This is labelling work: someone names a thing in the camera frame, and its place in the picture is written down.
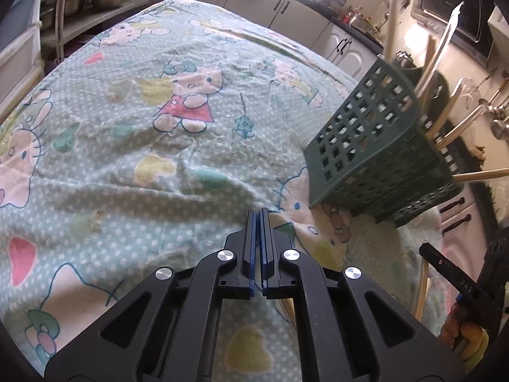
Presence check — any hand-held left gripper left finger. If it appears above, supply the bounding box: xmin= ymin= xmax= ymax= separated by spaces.
xmin=44 ymin=211 xmax=259 ymax=382

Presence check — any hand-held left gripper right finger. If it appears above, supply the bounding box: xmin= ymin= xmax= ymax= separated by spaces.
xmin=259 ymin=208 xmax=466 ymax=382

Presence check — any pile of chopsticks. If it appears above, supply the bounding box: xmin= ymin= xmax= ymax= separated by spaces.
xmin=276 ymin=263 xmax=432 ymax=327

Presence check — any green plastic utensil basket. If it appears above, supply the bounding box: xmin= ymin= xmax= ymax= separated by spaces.
xmin=304 ymin=58 xmax=464 ymax=227

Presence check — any row of hanging kitchen utensils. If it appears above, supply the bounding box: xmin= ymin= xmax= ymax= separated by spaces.
xmin=461 ymin=67 xmax=509 ymax=140

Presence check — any person's right hand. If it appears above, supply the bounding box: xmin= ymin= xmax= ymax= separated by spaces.
xmin=441 ymin=314 xmax=464 ymax=353

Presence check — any cartoon cat printed blanket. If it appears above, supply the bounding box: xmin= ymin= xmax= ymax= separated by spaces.
xmin=0 ymin=0 xmax=478 ymax=382

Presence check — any stainless stove pot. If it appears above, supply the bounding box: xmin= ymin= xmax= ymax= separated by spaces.
xmin=350 ymin=12 xmax=374 ymax=32

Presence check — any white upper cabinet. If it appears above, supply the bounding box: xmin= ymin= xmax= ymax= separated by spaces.
xmin=487 ymin=4 xmax=509 ymax=44

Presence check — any black range hood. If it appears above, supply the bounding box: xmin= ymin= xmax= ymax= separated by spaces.
xmin=411 ymin=0 xmax=496 ymax=60

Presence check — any white metal shelf rack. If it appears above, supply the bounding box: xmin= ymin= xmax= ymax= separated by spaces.
xmin=40 ymin=0 xmax=168 ymax=64

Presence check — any small steel pot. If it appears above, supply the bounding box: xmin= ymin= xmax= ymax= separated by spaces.
xmin=61 ymin=0 xmax=86 ymax=18

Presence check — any plastic drawer tower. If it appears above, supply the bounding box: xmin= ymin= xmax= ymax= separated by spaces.
xmin=0 ymin=0 xmax=44 ymax=124

